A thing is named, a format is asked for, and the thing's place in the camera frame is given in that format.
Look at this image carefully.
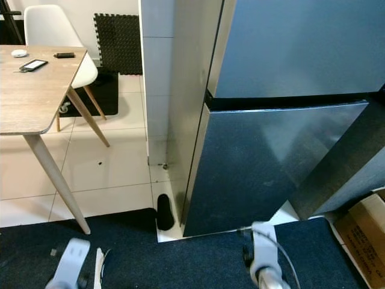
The black metal stand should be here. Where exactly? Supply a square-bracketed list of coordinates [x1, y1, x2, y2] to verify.
[0, 0, 25, 46]

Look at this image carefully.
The black foam mat panel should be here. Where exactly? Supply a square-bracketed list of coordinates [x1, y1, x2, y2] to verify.
[94, 13, 143, 76]

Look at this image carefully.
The dark blue carpet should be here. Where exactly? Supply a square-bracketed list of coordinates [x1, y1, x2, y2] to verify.
[0, 208, 371, 289]

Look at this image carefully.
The steel grey fridge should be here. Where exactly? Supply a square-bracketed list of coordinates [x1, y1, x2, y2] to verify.
[166, 0, 385, 238]

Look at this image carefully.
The black floor mat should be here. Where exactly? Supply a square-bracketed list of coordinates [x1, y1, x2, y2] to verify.
[59, 71, 119, 118]

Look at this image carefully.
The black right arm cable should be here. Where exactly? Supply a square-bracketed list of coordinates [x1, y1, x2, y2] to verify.
[238, 224, 301, 289]

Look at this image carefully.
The black oval floor pad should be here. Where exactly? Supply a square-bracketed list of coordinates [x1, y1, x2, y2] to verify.
[156, 193, 176, 232]

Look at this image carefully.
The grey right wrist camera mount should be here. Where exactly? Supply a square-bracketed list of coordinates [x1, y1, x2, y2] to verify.
[249, 222, 280, 273]

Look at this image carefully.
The black smartphone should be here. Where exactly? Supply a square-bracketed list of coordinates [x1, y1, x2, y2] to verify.
[21, 59, 49, 73]

